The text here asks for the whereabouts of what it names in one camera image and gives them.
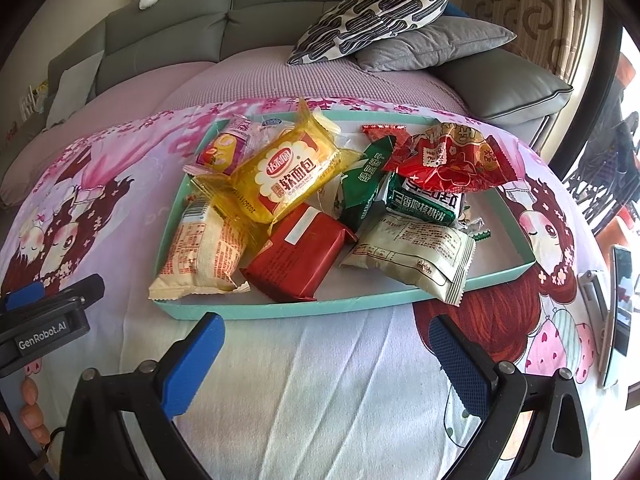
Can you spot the dark red snack packet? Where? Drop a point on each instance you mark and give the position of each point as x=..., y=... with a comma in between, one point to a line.
x=300, y=255

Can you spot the beige patterned curtain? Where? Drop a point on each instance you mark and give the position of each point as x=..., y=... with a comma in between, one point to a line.
x=525, y=5

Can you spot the beige orange-print bread packet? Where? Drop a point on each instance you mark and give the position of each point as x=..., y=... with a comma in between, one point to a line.
x=200, y=250

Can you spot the cream biscuit packet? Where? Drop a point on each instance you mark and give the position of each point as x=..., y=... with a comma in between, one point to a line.
x=415, y=255

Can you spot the smartphone on stand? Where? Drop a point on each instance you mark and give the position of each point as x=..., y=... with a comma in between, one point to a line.
x=600, y=320

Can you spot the white rack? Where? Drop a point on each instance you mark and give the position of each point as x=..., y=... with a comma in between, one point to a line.
x=32, y=102

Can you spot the pink swiss roll packet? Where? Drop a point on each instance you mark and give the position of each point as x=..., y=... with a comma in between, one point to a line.
x=225, y=147

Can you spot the black white patterned pillow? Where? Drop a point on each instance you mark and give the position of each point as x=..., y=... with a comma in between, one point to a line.
x=370, y=15

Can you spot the black phone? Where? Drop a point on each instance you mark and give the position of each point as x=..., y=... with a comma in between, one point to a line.
x=627, y=300

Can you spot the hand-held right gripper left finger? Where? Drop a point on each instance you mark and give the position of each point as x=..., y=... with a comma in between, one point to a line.
x=192, y=365

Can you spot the green white biscuit packet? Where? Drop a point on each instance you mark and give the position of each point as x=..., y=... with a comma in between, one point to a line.
x=425, y=205

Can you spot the yellow bread packet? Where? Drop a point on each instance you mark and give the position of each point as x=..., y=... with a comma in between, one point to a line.
x=295, y=175

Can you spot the light grey pillow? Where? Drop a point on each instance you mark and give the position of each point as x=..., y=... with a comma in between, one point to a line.
x=75, y=87

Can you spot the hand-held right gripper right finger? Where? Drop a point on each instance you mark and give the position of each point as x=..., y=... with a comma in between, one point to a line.
x=460, y=365

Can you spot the teal shallow box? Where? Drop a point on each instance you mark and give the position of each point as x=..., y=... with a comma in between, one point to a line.
x=300, y=308

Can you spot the person's left hand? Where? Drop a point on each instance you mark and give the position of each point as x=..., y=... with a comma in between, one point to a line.
x=31, y=395

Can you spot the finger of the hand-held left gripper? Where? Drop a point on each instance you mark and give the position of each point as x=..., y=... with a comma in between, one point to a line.
x=80, y=290
x=22, y=294

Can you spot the blue cloth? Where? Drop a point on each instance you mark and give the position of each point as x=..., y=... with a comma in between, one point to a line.
x=455, y=10

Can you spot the pink waffle sofa cover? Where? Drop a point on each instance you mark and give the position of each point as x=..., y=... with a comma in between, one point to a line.
x=250, y=80

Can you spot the pink printed blanket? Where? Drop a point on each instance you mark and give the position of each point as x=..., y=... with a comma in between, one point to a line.
x=350, y=360

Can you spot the black metal chair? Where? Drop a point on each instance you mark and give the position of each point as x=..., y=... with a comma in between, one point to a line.
x=610, y=160

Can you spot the clear bun packet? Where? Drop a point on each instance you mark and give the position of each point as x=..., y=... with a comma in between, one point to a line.
x=270, y=121

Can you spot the red festive snack packet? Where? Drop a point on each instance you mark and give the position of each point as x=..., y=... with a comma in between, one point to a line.
x=450, y=160

